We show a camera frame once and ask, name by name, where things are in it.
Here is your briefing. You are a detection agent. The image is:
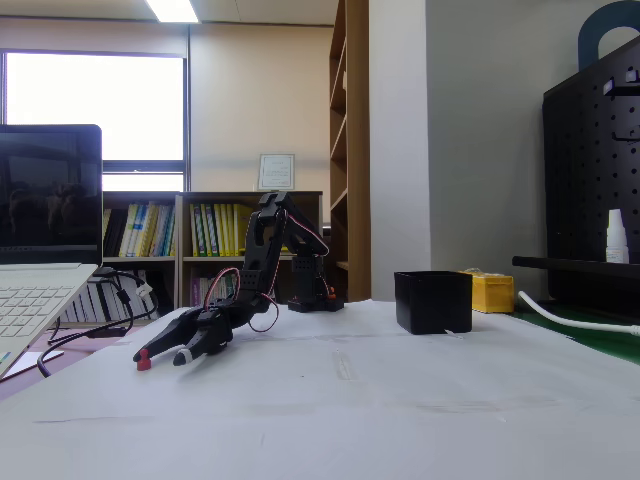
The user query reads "white laptop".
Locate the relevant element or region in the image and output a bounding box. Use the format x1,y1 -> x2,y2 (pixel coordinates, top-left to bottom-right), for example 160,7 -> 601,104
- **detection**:
0,123 -> 104,381

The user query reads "white paper card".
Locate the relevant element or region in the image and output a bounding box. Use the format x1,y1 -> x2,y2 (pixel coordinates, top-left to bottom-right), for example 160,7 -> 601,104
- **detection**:
4,351 -> 66,377

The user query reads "framed certificate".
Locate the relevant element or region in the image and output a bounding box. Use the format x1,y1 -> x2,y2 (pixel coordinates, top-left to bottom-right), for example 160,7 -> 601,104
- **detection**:
258,153 -> 296,192

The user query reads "low brown bookshelf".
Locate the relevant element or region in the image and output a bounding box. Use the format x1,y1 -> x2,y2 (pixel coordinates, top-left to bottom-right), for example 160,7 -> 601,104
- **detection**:
59,190 -> 181,324
175,190 -> 325,309

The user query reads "ceiling light panel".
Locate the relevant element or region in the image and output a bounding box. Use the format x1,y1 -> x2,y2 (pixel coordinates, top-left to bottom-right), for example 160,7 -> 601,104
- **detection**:
143,0 -> 201,24

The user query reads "thick upright yellow book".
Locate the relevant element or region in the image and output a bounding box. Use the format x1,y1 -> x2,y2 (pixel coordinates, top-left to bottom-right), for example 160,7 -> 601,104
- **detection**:
232,203 -> 254,257

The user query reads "white power cable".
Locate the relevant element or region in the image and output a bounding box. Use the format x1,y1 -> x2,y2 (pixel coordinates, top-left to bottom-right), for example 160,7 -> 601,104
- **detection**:
517,290 -> 640,337

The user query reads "red white servo wire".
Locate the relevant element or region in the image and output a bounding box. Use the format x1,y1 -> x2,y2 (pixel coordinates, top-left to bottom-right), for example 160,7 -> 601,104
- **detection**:
202,209 -> 329,335

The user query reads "white dropper bottle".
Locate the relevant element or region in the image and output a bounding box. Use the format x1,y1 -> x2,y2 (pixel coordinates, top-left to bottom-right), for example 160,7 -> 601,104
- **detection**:
605,208 -> 631,265

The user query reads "teal arch-shaped object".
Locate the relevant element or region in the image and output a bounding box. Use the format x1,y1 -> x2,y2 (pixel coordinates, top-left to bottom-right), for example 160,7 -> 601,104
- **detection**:
578,0 -> 640,71

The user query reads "black square cup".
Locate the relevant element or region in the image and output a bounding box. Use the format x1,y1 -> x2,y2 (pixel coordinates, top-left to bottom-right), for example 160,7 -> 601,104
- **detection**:
393,270 -> 474,336

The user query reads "flat-lying yellow book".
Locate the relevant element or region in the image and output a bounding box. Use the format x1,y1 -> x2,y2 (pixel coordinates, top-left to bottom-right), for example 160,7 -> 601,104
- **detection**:
238,245 -> 297,257

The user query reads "tall brown bookshelf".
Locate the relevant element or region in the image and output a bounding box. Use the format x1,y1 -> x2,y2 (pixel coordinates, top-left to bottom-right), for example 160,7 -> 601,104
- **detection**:
328,0 -> 371,304

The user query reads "green desk mat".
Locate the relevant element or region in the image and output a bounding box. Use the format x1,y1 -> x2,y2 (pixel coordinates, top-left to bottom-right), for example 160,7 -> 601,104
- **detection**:
509,299 -> 640,366

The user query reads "yellow cardboard box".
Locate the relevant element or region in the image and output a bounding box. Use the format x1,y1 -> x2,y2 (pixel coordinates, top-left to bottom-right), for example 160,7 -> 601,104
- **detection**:
457,268 -> 515,315

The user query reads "white paper table cover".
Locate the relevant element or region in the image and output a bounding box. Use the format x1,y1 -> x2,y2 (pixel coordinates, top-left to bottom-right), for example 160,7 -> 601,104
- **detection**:
0,298 -> 640,480

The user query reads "window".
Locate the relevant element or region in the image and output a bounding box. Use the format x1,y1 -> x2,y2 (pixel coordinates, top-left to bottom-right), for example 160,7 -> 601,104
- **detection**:
0,48 -> 190,192

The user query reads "black pegboard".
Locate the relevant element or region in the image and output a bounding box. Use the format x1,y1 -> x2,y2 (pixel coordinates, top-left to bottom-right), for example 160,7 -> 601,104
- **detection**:
512,34 -> 640,312

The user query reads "black laptop cable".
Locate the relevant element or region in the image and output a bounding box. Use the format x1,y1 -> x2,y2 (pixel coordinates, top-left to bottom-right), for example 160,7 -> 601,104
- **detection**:
37,267 -> 161,380

